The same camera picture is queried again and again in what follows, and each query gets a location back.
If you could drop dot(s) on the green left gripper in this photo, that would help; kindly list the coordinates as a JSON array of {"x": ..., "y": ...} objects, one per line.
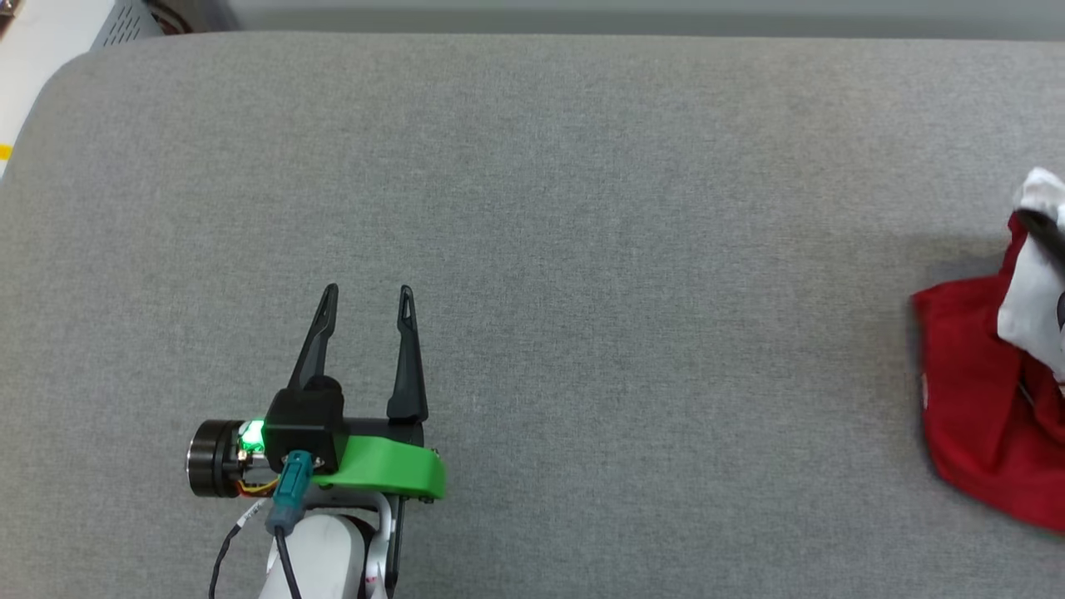
[{"x": 383, "y": 470}]

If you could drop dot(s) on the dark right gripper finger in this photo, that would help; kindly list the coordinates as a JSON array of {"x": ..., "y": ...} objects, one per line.
[{"x": 1044, "y": 233}]

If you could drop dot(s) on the red white basketball jersey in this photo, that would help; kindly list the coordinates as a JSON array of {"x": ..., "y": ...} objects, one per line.
[{"x": 982, "y": 399}]

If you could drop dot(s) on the white partition panel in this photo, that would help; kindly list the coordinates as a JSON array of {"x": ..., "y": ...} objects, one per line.
[{"x": 624, "y": 15}]

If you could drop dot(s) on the white equipment box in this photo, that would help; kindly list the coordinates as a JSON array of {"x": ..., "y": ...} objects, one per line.
[{"x": 50, "y": 50}]

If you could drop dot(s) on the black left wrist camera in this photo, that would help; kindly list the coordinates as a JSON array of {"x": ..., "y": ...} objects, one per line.
[{"x": 304, "y": 420}]

